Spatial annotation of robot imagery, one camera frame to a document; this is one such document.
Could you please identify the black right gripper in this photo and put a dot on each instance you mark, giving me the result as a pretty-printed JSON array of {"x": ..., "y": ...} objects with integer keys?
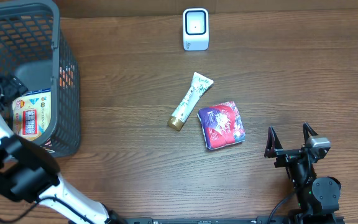
[{"x": 286, "y": 155}]

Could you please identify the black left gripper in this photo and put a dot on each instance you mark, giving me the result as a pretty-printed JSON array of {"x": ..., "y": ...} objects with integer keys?
[{"x": 10, "y": 88}]

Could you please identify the yellow snack bag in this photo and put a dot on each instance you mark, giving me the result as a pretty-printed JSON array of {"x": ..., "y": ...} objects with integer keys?
[{"x": 32, "y": 114}]

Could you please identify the purple red tissue pack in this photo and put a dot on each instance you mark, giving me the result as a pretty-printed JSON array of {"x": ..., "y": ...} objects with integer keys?
[{"x": 221, "y": 125}]

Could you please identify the white bamboo print tube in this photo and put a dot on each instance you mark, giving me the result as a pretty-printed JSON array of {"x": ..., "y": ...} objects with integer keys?
[{"x": 199, "y": 85}]

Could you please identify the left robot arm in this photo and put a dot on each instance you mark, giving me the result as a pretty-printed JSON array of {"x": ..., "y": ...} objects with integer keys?
[{"x": 28, "y": 172}]

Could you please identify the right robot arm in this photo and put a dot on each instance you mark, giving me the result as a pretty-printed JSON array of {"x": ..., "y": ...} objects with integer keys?
[{"x": 318, "y": 197}]

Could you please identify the white barcode scanner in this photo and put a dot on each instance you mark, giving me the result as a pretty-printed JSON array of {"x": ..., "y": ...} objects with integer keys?
[{"x": 195, "y": 29}]

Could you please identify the grey plastic shopping basket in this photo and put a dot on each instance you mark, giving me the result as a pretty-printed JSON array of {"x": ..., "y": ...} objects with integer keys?
[{"x": 34, "y": 49}]

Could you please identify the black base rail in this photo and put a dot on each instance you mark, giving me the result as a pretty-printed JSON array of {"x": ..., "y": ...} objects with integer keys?
[{"x": 257, "y": 220}]

